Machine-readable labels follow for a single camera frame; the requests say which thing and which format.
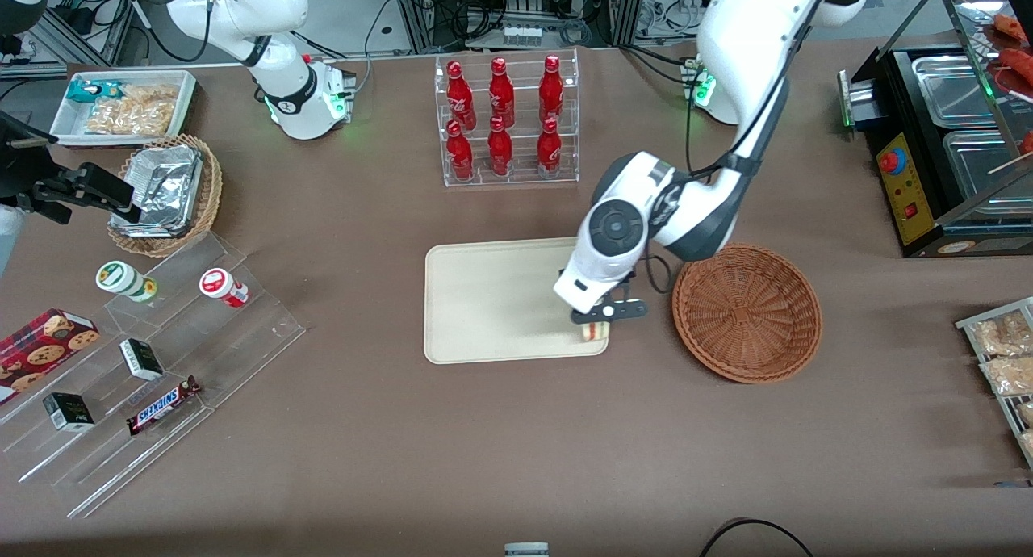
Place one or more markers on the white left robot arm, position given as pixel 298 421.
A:
pixel 750 40

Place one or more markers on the red lid white bottle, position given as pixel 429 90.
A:
pixel 222 286

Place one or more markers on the silver foil container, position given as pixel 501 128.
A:
pixel 165 186

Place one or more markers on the black food warmer machine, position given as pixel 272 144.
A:
pixel 896 89

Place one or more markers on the red cola bottle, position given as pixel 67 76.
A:
pixel 549 149
pixel 499 149
pixel 501 93
pixel 459 153
pixel 461 97
pixel 551 89

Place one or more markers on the triangular sandwich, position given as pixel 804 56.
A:
pixel 594 332

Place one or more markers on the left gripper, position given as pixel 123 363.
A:
pixel 629 277

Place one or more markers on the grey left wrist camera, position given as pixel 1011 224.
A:
pixel 631 308

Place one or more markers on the Snickers chocolate bar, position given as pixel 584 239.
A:
pixel 161 406

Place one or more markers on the clear bag of chips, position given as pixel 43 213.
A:
pixel 137 109

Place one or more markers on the clear acrylic stepped shelf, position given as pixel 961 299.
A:
pixel 242 339

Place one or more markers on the red sausage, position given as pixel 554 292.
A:
pixel 1018 66
pixel 1010 27

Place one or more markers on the green lid white cup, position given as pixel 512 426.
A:
pixel 121 278

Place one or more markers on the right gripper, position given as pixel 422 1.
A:
pixel 23 172

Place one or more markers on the clear acrylic bottle rack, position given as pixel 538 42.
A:
pixel 524 48

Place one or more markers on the cream plastic serving tray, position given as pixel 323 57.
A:
pixel 492 299

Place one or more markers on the aluminium frame structure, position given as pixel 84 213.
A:
pixel 420 8

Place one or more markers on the small grey device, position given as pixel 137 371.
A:
pixel 526 550

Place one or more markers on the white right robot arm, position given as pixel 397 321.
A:
pixel 278 81

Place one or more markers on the brown round wicker basket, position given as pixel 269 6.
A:
pixel 746 315

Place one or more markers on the steel warmer pan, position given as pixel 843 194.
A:
pixel 980 165
pixel 952 89

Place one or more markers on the light wicker basket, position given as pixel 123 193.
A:
pixel 211 194

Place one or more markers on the red cookie box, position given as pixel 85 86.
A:
pixel 40 347

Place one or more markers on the white rectangular plastic bin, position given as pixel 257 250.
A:
pixel 69 129

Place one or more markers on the small black box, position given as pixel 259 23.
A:
pixel 141 359
pixel 69 412

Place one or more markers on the clear bag of pastry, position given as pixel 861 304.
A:
pixel 1005 335
pixel 1009 375
pixel 1026 413
pixel 1028 444

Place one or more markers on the teal snack packet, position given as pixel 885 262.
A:
pixel 85 90

